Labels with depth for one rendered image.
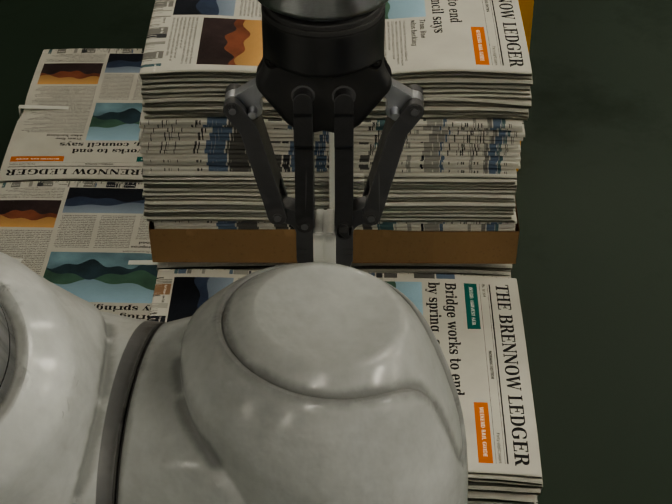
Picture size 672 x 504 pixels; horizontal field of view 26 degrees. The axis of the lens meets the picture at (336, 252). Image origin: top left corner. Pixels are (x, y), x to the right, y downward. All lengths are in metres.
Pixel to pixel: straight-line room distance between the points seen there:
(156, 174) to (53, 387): 0.72
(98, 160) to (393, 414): 1.42
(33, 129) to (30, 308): 1.45
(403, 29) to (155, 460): 0.77
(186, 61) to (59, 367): 0.69
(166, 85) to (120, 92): 0.87
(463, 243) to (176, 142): 0.31
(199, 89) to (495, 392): 0.40
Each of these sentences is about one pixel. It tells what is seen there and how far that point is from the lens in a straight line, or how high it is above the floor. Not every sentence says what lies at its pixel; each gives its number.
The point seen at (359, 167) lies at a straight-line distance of 1.43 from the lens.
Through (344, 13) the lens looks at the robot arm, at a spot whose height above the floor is 1.36.
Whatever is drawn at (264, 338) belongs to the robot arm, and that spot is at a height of 1.27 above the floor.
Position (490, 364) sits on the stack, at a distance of 1.40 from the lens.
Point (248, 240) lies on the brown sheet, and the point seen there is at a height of 0.87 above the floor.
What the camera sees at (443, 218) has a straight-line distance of 1.47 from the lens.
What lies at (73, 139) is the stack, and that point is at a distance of 2.17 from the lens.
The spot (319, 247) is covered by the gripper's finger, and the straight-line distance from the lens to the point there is 0.97.
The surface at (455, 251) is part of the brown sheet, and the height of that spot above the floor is 0.85.
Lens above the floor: 1.75
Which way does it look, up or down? 37 degrees down
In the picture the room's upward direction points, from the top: straight up
